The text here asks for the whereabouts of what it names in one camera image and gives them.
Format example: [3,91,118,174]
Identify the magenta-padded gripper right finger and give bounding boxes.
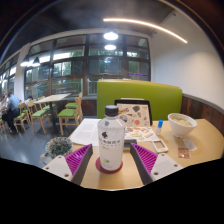
[129,142,184,186]

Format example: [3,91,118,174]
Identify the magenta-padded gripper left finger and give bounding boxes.
[42,143,94,186]

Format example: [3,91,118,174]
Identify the clear water bottle black cap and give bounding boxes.
[97,104,126,172]

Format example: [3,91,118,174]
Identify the small white rectangular device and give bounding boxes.
[150,139,169,154]

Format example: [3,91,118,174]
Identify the speckled ceramic mug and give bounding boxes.
[40,136,74,165]

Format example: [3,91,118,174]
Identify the white paper sheets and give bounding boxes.
[68,117,102,147]

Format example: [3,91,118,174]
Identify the flat round red coaster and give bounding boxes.
[95,156,124,175]

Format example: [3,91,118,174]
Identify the small blue-capped bottle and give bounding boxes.
[155,119,164,136]

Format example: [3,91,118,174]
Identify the small reddish packet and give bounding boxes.
[177,147,191,159]

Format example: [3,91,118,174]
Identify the clear plastic packet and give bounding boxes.
[182,138,198,152]

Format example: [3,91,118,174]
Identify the black tablet with sticker case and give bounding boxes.
[114,98,160,144]

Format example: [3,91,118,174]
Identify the group of green-seated wooden chairs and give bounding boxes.
[0,94,84,136]

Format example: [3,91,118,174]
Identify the white bowl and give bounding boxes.
[167,112,198,138]

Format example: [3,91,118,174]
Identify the light wooden dining table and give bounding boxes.
[34,93,72,126]

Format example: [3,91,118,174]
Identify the green upholstered bench backrest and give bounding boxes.
[96,78,183,121]

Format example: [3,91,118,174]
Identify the person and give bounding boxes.
[1,92,20,134]

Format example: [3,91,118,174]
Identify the dark pendant lamp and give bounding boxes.
[31,56,42,68]
[19,55,31,68]

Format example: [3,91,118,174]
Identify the round ceiling light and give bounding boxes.
[103,31,119,41]

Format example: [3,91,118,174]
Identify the long linear ceiling light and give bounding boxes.
[102,17,189,44]

